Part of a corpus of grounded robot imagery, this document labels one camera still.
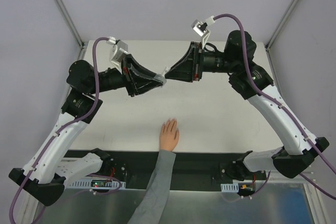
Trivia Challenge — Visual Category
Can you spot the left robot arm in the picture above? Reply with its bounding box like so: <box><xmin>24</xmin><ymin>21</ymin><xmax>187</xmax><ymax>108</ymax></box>
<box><xmin>9</xmin><ymin>54</ymin><xmax>166</xmax><ymax>207</ymax></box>

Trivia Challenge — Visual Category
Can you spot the right aluminium frame post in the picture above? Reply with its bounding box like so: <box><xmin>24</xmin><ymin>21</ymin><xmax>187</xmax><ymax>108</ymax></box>
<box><xmin>265</xmin><ymin>0</ymin><xmax>318</xmax><ymax>50</ymax></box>

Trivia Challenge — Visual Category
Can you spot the aluminium frame post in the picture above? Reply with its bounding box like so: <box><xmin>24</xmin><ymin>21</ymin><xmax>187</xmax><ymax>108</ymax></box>
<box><xmin>54</xmin><ymin>0</ymin><xmax>85</xmax><ymax>49</ymax></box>
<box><xmin>265</xmin><ymin>0</ymin><xmax>318</xmax><ymax>50</ymax></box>

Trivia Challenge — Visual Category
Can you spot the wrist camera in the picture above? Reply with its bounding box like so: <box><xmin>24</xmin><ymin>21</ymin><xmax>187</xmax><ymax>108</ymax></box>
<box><xmin>107</xmin><ymin>37</ymin><xmax>128</xmax><ymax>69</ymax></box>
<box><xmin>191</xmin><ymin>16</ymin><xmax>215</xmax><ymax>49</ymax></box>

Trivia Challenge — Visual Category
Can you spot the white cable duct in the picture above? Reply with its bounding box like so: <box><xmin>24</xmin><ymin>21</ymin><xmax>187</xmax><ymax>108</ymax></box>
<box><xmin>220</xmin><ymin>183</ymin><xmax>239</xmax><ymax>193</ymax></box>
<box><xmin>66</xmin><ymin>178</ymin><xmax>119</xmax><ymax>190</ymax></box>

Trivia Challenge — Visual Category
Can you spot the mannequin hand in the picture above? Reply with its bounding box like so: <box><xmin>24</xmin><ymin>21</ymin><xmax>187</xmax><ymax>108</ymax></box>
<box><xmin>159</xmin><ymin>119</ymin><xmax>180</xmax><ymax>152</ymax></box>

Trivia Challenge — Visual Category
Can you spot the right white cable duct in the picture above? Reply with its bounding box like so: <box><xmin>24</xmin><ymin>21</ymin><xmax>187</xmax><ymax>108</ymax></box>
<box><xmin>220</xmin><ymin>183</ymin><xmax>239</xmax><ymax>193</ymax></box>

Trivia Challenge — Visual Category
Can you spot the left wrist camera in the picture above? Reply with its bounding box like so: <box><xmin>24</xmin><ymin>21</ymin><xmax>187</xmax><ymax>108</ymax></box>
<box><xmin>107</xmin><ymin>37</ymin><xmax>128</xmax><ymax>69</ymax></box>

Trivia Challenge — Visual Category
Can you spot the left aluminium frame post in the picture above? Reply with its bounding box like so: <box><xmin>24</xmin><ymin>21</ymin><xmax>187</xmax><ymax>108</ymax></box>
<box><xmin>54</xmin><ymin>0</ymin><xmax>85</xmax><ymax>49</ymax></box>

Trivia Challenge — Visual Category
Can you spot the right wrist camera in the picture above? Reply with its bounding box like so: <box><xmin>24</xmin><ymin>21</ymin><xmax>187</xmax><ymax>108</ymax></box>
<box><xmin>191</xmin><ymin>16</ymin><xmax>215</xmax><ymax>49</ymax></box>

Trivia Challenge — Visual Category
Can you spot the clear nail polish bottle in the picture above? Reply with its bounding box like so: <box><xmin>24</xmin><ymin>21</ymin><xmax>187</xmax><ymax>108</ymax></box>
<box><xmin>154</xmin><ymin>74</ymin><xmax>167</xmax><ymax>87</ymax></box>

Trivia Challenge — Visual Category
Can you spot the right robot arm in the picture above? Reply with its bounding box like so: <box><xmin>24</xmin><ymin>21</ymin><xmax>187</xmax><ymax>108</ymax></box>
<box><xmin>165</xmin><ymin>30</ymin><xmax>329</xmax><ymax>181</ymax></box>

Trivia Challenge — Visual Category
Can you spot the grey sleeved forearm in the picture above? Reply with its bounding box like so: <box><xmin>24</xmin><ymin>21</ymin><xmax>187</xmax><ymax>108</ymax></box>
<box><xmin>128</xmin><ymin>150</ymin><xmax>176</xmax><ymax>223</ymax></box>

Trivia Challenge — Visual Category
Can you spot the left white cable duct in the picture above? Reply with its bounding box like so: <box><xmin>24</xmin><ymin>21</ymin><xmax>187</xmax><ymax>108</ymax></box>
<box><xmin>66</xmin><ymin>178</ymin><xmax>119</xmax><ymax>190</ymax></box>

